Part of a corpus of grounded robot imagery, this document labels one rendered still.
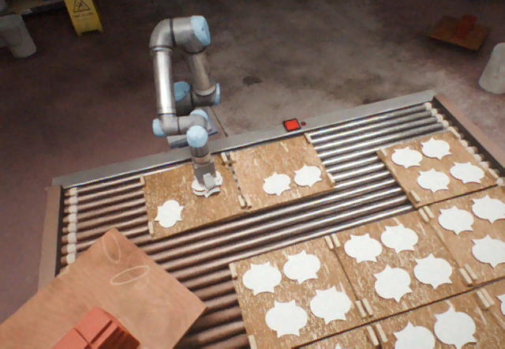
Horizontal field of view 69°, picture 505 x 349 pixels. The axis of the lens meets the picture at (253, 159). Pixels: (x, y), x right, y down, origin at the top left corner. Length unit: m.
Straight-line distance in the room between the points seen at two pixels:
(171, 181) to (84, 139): 1.90
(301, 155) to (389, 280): 0.69
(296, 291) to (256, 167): 0.61
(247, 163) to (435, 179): 0.85
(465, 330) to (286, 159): 0.96
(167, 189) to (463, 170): 1.35
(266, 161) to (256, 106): 1.74
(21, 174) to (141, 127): 1.02
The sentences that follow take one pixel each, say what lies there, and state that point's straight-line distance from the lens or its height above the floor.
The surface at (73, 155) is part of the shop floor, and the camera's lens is 3.45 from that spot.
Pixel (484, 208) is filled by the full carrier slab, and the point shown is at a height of 0.95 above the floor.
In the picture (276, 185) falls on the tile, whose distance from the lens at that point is 1.65.
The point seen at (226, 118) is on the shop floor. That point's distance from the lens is 3.36.
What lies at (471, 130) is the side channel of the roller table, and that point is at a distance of 2.12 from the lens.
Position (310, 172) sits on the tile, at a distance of 1.71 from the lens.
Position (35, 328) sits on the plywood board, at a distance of 1.49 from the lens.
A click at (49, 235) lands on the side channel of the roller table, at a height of 0.95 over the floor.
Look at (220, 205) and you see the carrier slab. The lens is 1.62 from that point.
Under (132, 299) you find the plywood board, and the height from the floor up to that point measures 1.04.
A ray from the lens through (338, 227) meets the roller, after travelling 1.59.
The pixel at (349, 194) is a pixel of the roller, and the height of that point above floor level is 0.92.
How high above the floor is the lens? 2.27
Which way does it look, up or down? 49 degrees down
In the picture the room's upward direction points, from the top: 3 degrees counter-clockwise
